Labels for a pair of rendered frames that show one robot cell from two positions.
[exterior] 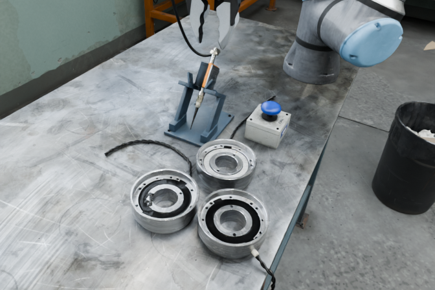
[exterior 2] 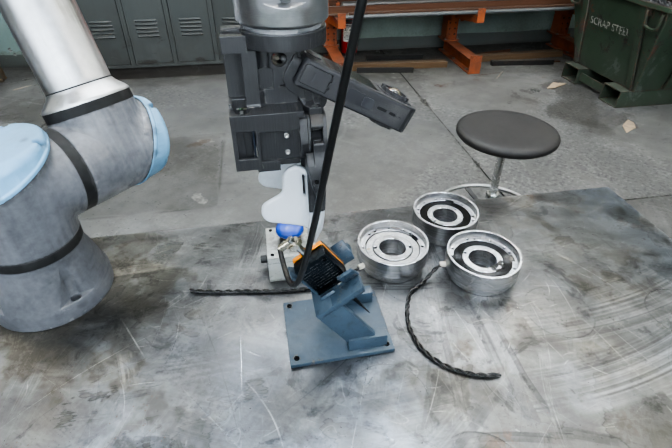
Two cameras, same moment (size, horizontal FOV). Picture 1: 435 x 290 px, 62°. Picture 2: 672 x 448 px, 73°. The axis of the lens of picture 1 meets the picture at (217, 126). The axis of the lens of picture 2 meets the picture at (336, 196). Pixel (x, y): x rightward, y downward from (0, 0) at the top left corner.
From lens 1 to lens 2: 0.91 m
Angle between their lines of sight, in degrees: 92
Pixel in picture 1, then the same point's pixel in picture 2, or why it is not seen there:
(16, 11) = not seen: outside the picture
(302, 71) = (104, 272)
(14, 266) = (647, 320)
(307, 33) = (64, 227)
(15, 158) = not seen: outside the picture
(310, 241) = not seen: outside the picture
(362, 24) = (148, 118)
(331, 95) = (139, 244)
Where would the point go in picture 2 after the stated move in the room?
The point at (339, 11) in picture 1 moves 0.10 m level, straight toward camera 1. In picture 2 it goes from (98, 141) to (179, 131)
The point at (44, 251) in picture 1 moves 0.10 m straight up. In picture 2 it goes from (615, 314) to (643, 258)
